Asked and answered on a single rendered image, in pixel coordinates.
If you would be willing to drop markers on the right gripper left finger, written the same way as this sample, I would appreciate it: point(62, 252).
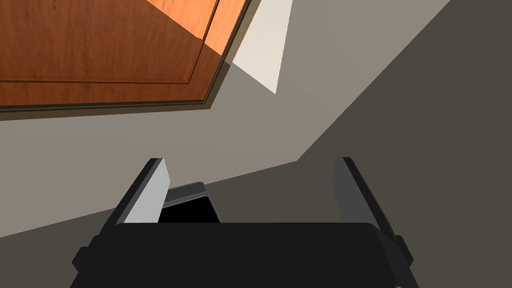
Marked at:
point(148, 196)

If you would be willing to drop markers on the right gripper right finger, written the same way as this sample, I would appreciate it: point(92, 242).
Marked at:
point(352, 196)

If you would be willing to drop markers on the black block with grey rim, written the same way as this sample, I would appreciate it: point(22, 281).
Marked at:
point(188, 208)

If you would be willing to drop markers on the brown wooden door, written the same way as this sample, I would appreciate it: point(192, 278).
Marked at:
point(100, 48)

